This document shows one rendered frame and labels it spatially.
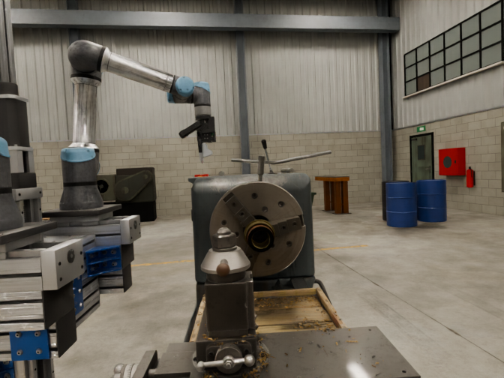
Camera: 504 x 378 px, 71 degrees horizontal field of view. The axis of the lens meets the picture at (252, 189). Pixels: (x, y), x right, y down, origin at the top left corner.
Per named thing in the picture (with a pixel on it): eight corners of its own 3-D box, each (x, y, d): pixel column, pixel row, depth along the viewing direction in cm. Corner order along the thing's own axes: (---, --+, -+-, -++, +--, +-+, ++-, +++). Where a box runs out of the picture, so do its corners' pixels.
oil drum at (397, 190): (380, 224, 749) (379, 183, 744) (406, 222, 758) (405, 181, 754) (396, 228, 690) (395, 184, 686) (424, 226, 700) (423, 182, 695)
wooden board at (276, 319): (203, 307, 107) (202, 293, 107) (320, 299, 108) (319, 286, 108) (190, 359, 77) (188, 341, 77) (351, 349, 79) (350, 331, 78)
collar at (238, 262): (203, 262, 60) (202, 245, 60) (249, 259, 61) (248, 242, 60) (198, 276, 52) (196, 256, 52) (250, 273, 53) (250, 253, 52)
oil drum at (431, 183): (411, 219, 793) (409, 180, 788) (434, 217, 802) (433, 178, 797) (428, 223, 734) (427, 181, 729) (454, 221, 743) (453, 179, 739)
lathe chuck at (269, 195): (209, 268, 123) (214, 178, 122) (298, 271, 125) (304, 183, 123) (206, 275, 114) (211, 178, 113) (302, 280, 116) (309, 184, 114)
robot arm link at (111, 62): (67, 25, 126) (199, 74, 142) (72, 37, 136) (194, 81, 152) (58, 56, 125) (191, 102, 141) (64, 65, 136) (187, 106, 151)
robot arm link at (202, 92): (190, 84, 162) (208, 85, 165) (190, 108, 163) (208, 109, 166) (192, 80, 155) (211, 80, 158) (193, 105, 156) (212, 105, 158)
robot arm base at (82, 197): (51, 211, 126) (49, 183, 126) (72, 206, 141) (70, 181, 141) (93, 208, 126) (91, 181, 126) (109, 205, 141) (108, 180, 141)
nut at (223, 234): (213, 247, 58) (211, 226, 58) (237, 245, 58) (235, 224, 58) (211, 252, 54) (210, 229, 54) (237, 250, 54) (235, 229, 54)
